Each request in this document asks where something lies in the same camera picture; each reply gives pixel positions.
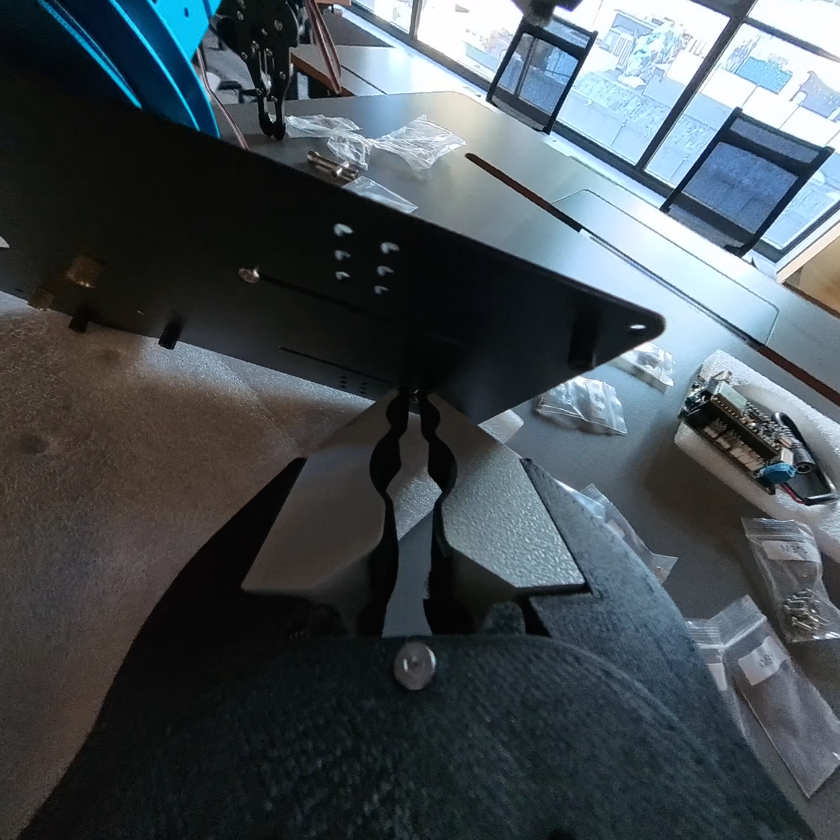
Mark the white foam sheet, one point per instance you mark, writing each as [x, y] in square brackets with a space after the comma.
[131, 492]

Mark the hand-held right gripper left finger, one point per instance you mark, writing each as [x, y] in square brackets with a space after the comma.
[315, 531]

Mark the dark grey desk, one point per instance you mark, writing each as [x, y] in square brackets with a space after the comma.
[656, 262]

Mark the black mesh chair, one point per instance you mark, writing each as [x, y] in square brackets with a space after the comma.
[741, 170]
[538, 72]

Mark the scattered clear screw bags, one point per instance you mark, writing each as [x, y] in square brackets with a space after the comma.
[590, 400]

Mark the brass standoff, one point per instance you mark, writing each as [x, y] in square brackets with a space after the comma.
[331, 164]

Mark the white foam block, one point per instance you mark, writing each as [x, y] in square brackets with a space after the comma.
[741, 371]

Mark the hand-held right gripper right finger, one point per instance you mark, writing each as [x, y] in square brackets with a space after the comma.
[512, 531]

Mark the black control circuit board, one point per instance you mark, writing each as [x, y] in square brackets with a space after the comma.
[728, 433]

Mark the large framed windows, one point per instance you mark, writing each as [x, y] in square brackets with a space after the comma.
[656, 65]

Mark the blue hobby robot arm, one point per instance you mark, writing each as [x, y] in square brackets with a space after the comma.
[197, 216]

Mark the light wooden table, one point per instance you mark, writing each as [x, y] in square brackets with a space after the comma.
[820, 269]

